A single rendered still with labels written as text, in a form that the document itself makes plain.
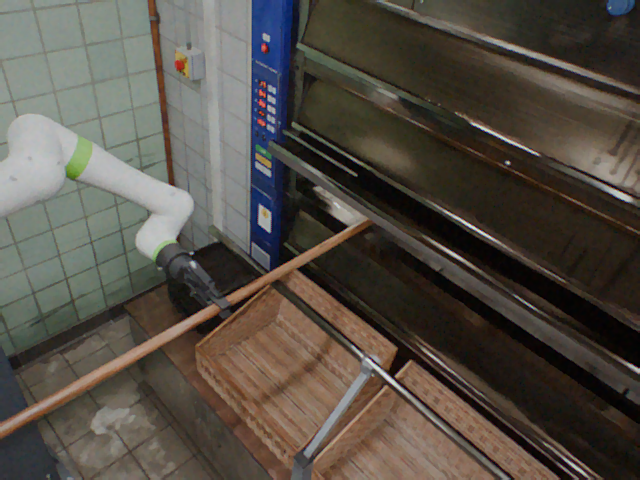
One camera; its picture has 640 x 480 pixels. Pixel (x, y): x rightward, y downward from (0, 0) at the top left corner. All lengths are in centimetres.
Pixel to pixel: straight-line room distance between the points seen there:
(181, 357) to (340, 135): 107
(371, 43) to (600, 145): 64
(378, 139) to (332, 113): 19
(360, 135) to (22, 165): 90
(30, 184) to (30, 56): 102
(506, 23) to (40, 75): 168
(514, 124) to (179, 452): 198
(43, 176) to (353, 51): 86
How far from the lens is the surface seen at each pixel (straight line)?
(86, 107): 243
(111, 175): 154
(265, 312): 216
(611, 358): 130
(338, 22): 161
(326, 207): 188
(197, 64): 218
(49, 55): 231
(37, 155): 134
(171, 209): 163
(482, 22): 134
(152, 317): 231
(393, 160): 155
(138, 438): 268
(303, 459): 150
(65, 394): 137
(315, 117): 173
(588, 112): 127
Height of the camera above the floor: 228
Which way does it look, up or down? 39 degrees down
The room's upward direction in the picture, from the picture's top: 6 degrees clockwise
